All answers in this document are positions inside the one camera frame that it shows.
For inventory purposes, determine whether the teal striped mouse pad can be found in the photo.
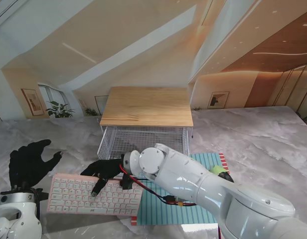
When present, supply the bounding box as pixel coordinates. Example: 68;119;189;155
131;152;230;226

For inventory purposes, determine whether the large leafy green plant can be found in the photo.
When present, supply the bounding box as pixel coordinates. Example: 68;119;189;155
45;101;76;119

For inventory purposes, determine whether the red right wrist cable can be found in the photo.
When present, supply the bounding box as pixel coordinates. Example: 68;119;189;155
118;164;224;239

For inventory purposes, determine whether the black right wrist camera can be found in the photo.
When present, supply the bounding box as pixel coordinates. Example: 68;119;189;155
120;174;135;190

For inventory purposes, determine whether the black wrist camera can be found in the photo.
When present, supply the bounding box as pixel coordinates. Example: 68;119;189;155
120;174;135;190
33;188;49;217

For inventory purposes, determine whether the framed beige abstract picture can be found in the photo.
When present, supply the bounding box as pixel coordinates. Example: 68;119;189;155
20;89;44;117

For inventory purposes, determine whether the white panel brown frame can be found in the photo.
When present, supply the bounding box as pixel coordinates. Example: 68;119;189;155
95;95;107;116

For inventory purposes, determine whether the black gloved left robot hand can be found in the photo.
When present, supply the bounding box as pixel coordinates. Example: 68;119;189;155
8;139;63;191

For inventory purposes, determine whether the wooden top wire organizer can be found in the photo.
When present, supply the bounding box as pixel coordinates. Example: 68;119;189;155
100;86;195;156

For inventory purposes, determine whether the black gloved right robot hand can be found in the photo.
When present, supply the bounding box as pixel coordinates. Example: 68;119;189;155
80;159;124;197

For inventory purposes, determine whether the black green computer mouse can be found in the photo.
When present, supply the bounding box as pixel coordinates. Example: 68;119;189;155
209;166;235;184

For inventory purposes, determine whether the pink white keyboard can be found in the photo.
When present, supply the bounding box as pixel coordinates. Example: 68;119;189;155
46;173;144;216

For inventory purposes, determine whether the white wire drawer basket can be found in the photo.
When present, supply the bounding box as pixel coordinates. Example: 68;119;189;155
97;126;189;160

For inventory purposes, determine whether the framed dark abstract picture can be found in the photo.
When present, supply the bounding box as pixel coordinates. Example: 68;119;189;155
208;91;230;109

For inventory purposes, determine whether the small green plant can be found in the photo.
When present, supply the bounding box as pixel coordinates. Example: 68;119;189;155
83;107;98;117

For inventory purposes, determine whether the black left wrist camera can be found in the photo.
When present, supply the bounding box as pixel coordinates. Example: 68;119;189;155
33;188;49;217

